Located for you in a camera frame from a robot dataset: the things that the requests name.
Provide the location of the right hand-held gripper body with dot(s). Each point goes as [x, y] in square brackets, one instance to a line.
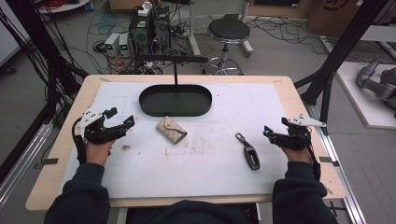
[295, 133]

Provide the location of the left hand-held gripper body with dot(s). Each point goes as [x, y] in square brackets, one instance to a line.
[93, 129]

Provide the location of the black car key fob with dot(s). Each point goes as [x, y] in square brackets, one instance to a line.
[249, 151]

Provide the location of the beige key pouch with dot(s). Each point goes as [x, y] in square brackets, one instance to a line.
[171, 129]

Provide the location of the black oval tray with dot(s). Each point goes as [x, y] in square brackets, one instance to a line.
[175, 100]

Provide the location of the person's right hand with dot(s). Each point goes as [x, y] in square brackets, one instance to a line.
[297, 155]

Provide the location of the person's left hand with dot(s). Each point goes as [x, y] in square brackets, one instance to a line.
[99, 152]

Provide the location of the white table mat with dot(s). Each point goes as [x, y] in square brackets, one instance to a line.
[218, 174]

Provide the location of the white power supply unit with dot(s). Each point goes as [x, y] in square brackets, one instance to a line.
[124, 45]
[111, 44]

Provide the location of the black T-shaped stand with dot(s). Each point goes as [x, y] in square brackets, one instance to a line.
[174, 60]

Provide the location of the white floor board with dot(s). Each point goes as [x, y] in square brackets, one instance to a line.
[367, 102]

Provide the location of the black computer tower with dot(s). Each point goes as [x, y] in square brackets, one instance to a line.
[149, 31]

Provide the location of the black round stool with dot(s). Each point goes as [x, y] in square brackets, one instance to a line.
[228, 40]

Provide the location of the white power strip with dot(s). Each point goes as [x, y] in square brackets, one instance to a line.
[144, 8]

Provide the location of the person's dark torso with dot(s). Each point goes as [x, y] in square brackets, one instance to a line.
[193, 213]

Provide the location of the cardboard box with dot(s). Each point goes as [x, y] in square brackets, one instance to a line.
[337, 14]

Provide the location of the black frame post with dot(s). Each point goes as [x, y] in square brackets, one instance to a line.
[40, 46]
[337, 53]

